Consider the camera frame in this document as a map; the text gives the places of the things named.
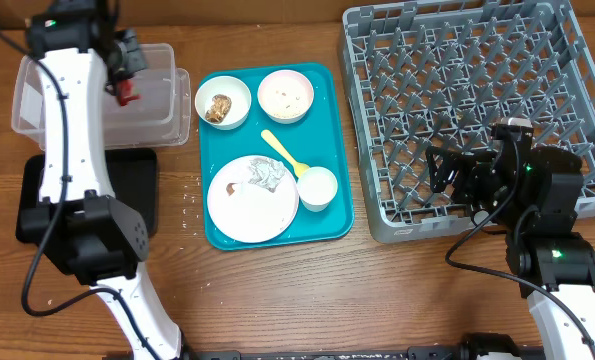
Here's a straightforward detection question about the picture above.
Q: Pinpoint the clear plastic bin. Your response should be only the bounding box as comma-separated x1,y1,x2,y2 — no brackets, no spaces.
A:
11,43,191,149

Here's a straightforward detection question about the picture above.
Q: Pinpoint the white bowl with brown food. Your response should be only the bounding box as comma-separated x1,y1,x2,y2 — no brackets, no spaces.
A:
195,76,252,130

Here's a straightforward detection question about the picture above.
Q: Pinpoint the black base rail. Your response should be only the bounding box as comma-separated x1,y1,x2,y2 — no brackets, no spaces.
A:
182,333,546,360

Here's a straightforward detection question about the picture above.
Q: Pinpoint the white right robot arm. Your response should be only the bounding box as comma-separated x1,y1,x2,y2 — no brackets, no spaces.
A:
425,117,595,359

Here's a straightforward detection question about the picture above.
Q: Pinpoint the brown food chunk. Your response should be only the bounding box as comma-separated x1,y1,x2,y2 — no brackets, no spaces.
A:
205,94,232,124

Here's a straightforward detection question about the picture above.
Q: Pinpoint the yellow plastic spoon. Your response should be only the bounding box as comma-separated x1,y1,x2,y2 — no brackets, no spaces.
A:
261,129,309,178

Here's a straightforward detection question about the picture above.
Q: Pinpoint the white mint cup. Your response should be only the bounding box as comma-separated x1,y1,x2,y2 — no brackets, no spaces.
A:
297,167,338,212

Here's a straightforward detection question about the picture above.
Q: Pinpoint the grey dish rack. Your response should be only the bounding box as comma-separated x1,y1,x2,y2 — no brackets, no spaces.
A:
340,0,595,243

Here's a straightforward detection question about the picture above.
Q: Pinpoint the teal plastic tray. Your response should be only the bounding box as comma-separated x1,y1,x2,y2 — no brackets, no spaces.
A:
198,62,355,251

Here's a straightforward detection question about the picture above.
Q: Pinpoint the black tray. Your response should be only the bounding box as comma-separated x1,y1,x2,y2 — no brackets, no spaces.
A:
15,148,159,243

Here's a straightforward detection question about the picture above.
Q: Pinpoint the white napkin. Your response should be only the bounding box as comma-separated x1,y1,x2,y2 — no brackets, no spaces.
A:
248,157,286,193

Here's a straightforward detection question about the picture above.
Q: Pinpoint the pink bowl with rice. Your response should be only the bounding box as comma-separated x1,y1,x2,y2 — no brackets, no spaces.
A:
257,69,314,124

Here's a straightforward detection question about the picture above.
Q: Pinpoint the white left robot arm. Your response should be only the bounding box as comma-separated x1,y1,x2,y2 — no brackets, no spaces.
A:
19,1,193,359

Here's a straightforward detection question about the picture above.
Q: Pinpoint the red snack wrapper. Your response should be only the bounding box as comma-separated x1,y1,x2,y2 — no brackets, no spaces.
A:
115,79,141,106

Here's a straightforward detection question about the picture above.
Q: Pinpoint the large white plate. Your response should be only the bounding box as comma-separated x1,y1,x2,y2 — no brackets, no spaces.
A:
207,155,299,244

